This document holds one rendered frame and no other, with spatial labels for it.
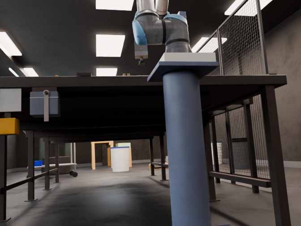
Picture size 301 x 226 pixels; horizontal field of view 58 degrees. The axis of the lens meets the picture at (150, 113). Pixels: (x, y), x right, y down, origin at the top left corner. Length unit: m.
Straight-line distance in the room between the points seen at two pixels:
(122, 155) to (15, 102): 5.90
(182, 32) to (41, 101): 0.78
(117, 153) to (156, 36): 6.12
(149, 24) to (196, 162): 0.66
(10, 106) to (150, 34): 0.79
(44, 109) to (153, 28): 0.67
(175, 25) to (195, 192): 0.76
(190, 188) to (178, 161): 0.12
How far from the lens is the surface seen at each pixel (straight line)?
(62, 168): 7.94
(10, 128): 1.50
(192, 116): 1.20
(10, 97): 1.55
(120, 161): 7.29
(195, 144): 1.19
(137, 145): 12.03
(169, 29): 1.33
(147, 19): 1.33
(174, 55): 1.19
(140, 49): 1.80
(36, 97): 1.49
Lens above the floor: 0.50
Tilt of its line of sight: 8 degrees up
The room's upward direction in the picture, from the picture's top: 3 degrees counter-clockwise
